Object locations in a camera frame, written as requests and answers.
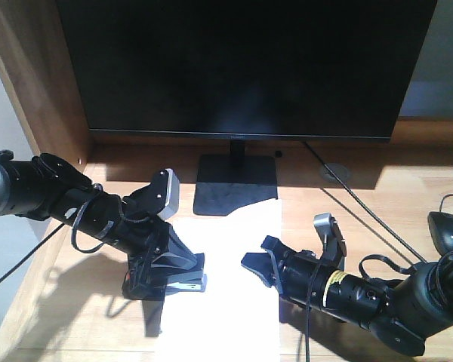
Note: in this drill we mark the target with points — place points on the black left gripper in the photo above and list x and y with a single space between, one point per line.
141 218

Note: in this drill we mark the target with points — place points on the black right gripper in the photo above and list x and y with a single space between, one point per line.
295 273

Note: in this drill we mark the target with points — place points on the black stapler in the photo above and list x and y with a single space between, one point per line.
159 289

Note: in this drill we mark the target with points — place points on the white paper sheet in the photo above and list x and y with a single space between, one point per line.
236 318

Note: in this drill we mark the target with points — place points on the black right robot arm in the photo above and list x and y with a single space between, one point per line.
401 314

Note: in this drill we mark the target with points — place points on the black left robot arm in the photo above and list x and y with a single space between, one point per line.
49 187

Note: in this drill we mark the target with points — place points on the black computer monitor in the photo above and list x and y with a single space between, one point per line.
244 70

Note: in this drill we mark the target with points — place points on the black computer mouse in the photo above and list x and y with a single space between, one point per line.
441 229

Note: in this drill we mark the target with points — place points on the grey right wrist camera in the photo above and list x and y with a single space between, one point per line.
330 234

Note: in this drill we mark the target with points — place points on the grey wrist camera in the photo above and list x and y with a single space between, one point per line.
163 194
330 234

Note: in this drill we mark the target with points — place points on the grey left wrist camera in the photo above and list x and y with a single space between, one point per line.
163 194

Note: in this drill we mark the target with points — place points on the grey desk cable grommet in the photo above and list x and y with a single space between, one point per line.
332 172

